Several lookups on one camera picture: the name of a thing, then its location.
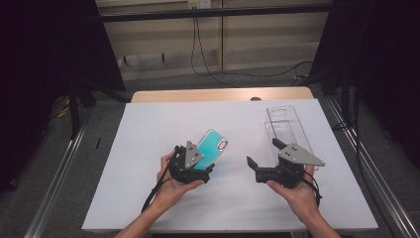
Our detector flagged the black stand leg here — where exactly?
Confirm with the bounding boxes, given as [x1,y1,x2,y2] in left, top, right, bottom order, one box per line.
[293,65,355,124]
[66,77,131,140]

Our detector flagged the light wooden table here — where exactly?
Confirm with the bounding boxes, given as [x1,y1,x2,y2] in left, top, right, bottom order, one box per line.
[131,86,315,104]

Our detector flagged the black floor cable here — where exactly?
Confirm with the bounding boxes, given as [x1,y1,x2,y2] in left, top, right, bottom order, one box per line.
[331,95,365,167]

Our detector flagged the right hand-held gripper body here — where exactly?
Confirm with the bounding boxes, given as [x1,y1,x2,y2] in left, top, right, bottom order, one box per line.
[255,142,327,190]

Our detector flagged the white wall outlet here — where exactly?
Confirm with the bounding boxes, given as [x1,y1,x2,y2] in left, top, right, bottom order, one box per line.
[187,0,212,10]

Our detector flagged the black curtain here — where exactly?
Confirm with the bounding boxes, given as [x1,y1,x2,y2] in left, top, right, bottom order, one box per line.
[310,0,420,170]
[0,0,127,194]

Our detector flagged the metal floor rail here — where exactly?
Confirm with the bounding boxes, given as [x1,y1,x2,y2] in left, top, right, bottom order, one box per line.
[325,95,420,238]
[24,108,97,238]

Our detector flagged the white table cover board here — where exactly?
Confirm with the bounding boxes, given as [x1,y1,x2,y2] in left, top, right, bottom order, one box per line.
[81,98,379,232]

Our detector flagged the black hanging cable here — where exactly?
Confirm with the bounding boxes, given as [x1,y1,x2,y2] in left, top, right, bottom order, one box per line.
[190,17,241,88]
[195,17,315,78]

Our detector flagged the clear plastic tray box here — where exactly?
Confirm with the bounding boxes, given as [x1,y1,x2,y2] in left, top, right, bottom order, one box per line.
[264,105,320,172]

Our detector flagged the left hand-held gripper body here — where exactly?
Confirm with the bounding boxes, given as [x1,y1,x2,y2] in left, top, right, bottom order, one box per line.
[167,140,216,185]

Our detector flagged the blue clear phone case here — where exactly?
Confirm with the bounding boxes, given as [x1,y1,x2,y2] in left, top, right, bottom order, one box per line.
[192,129,229,172]

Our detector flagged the black wrist strap cable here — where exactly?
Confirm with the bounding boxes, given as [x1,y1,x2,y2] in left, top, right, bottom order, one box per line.
[141,146,182,214]
[301,169,324,208]

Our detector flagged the black horizontal bar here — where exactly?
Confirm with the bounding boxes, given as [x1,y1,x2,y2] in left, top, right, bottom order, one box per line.
[98,3,333,24]

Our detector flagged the person's right hand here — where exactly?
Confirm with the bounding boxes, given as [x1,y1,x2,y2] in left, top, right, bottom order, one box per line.
[265,164,324,226]

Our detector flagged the person's left hand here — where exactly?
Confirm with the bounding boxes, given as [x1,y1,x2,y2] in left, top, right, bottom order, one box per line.
[153,151,206,213]

